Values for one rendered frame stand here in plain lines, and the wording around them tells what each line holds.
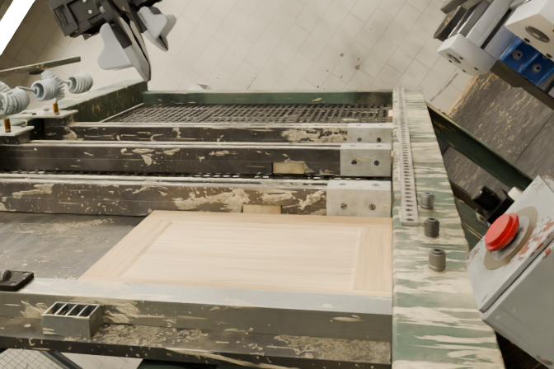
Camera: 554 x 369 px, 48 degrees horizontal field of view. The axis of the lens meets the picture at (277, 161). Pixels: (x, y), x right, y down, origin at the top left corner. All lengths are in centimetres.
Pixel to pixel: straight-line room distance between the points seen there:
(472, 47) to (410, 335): 67
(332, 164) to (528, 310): 106
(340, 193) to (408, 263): 31
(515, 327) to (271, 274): 51
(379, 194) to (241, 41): 534
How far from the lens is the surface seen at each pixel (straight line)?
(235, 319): 87
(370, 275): 98
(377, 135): 180
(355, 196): 122
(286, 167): 158
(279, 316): 85
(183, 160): 164
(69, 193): 140
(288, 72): 642
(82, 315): 92
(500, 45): 129
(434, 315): 82
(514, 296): 55
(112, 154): 171
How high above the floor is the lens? 114
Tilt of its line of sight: level
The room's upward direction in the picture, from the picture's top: 55 degrees counter-clockwise
